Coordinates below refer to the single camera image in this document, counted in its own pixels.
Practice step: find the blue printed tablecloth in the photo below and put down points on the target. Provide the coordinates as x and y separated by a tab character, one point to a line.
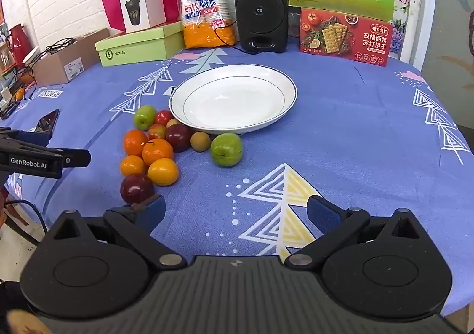
351	141

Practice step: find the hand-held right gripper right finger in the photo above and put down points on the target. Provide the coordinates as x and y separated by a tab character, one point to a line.
321	212

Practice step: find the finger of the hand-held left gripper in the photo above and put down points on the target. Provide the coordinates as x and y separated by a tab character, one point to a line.
77	158

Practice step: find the brown cardboard box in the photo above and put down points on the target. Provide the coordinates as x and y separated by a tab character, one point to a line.
70	60

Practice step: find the orange paper cup pack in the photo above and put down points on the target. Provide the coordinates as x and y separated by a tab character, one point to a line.
207	8

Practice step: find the black speaker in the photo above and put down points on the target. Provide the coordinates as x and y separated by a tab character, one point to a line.
261	8

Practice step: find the small green apple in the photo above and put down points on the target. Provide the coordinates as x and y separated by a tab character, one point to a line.
145	117

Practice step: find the small tan fruit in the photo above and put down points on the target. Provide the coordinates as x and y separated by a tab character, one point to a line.
172	122

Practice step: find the dark red plum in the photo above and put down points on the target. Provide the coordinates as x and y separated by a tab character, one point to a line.
137	188
179	137

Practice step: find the red cracker box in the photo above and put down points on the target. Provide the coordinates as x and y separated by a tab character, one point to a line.
344	37

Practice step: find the brown round fruit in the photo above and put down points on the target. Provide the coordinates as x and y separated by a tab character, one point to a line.
200	141

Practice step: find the red yellow apple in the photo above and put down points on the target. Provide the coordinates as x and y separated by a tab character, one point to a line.
157	131

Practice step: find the white box with cup picture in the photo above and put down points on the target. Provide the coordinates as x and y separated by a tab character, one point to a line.
142	8

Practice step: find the light green shoebox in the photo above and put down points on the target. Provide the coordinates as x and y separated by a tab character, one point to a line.
139	45

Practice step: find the floral printed sheet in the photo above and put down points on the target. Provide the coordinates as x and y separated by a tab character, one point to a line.
401	19

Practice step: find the yellow orange citrus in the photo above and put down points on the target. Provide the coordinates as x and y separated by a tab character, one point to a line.
163	171

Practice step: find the orange tangerine with stem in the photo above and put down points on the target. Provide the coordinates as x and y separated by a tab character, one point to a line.
157	151

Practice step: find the white plate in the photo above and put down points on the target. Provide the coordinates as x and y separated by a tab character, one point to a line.
233	98

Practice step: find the black phone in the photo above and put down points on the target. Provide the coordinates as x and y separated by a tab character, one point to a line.
47	122

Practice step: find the green plum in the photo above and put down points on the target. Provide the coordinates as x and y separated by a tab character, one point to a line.
226	149

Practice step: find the small red fruit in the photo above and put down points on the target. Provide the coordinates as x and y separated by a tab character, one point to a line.
163	117

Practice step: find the red kettle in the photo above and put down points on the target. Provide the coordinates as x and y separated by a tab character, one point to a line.
18	45

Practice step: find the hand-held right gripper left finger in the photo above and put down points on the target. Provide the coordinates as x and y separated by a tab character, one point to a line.
154	210

